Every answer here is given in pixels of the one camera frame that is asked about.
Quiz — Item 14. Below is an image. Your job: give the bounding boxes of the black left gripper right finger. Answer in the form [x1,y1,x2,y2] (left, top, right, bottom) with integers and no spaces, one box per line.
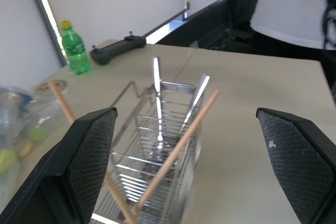
[256,107,336,224]

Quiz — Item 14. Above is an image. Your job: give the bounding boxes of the green plastic soda bottle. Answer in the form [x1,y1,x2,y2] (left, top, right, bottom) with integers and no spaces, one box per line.
[60,20,92,75]

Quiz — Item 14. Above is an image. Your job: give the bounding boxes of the clear plastic bag of items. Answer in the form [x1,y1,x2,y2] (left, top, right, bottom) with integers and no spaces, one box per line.
[0,85,65,209]

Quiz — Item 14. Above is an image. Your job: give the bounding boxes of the wooden chopstick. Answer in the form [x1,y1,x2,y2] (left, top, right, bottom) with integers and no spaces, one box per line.
[133,89,221,215]
[47,81,138,224]

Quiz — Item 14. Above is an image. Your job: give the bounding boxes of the person in white shirt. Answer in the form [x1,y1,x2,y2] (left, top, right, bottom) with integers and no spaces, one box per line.
[249,0,336,59]

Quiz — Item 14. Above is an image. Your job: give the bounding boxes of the silver wire basket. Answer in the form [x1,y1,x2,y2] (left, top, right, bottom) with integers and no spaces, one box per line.
[93,81,205,224]

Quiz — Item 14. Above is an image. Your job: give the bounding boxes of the round patterned coaster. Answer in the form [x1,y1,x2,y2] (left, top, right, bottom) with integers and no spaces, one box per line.
[35,80,68,93]

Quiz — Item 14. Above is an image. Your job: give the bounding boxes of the black handheld controller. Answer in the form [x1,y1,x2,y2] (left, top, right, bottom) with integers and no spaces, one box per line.
[90,31,147,66]

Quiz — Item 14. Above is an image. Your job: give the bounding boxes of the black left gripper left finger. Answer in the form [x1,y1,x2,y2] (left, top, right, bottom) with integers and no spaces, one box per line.
[0,107,118,224]

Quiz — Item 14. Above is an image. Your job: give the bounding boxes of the black chair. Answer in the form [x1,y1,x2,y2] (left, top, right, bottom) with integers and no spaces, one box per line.
[225,0,263,41]

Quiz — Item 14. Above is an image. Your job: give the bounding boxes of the metal spoon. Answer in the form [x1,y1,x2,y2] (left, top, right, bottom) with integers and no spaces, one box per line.
[179,74,211,141]
[153,56,165,148]

